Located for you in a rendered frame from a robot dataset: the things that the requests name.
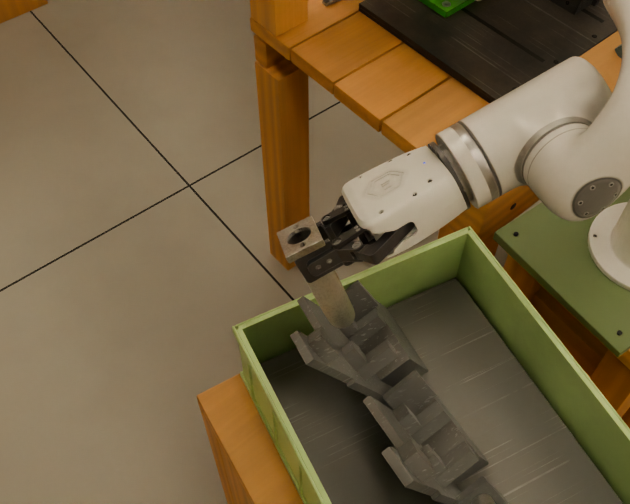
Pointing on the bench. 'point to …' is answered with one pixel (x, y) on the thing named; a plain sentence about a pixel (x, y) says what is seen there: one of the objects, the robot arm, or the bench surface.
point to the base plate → (494, 38)
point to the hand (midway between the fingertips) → (315, 252)
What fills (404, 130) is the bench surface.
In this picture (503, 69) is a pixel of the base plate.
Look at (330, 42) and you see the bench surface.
